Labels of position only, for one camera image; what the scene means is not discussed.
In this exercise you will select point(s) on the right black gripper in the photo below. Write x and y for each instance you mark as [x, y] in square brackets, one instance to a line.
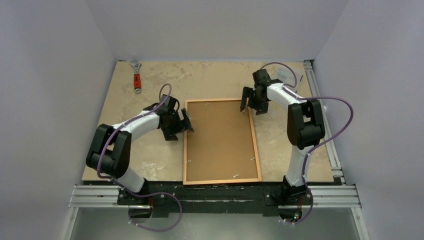
[251, 96]

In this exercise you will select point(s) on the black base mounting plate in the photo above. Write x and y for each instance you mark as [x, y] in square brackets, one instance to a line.
[270, 199]

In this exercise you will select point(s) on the clear plastic screw box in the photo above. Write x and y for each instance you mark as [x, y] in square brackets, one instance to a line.
[291, 79]

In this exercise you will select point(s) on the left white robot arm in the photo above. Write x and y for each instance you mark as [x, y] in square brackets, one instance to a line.
[110, 150]

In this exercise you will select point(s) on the red handled adjustable wrench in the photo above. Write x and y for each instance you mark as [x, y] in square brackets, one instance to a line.
[136, 77]

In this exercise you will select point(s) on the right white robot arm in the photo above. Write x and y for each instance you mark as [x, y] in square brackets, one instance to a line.
[304, 126]

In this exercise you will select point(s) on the copper wooden picture frame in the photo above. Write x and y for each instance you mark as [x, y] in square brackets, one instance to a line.
[256, 149]

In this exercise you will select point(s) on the brown cardboard backing board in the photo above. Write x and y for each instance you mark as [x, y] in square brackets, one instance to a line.
[220, 142]

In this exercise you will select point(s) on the aluminium rail frame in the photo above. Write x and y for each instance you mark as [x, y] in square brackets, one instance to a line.
[337, 195]

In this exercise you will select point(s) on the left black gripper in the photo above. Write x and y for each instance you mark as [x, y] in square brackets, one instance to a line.
[183, 126]

